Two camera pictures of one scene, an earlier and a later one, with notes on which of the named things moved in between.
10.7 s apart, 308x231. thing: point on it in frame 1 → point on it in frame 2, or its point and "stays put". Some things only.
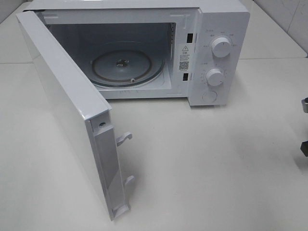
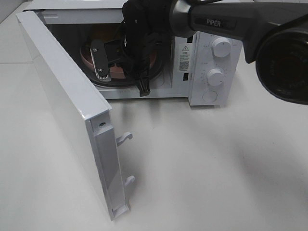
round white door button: [210, 96] stays put
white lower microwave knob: [214, 77] stays put
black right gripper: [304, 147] → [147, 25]
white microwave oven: [197, 50] stays put
